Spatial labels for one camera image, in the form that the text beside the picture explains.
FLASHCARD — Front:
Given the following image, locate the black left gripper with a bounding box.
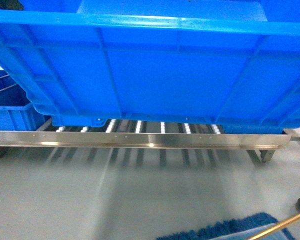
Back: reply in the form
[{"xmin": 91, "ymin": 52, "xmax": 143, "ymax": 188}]
[{"xmin": 0, "ymin": 0, "xmax": 24, "ymax": 11}]

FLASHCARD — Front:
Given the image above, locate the large blue plastic crate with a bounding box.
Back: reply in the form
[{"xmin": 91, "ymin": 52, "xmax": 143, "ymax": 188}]
[{"xmin": 0, "ymin": 0, "xmax": 300, "ymax": 134}]

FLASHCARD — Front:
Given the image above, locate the stainless steel roller shelf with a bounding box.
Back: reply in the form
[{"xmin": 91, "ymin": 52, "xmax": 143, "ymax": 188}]
[{"xmin": 0, "ymin": 119, "xmax": 300, "ymax": 165}]

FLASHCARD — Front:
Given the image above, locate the blue crate on left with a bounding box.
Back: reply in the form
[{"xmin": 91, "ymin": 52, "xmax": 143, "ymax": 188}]
[{"xmin": 0, "ymin": 70, "xmax": 51, "ymax": 131}]

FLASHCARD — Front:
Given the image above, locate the wooden broom handle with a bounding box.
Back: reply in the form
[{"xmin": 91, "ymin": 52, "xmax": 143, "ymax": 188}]
[{"xmin": 248, "ymin": 212, "xmax": 300, "ymax": 240}]

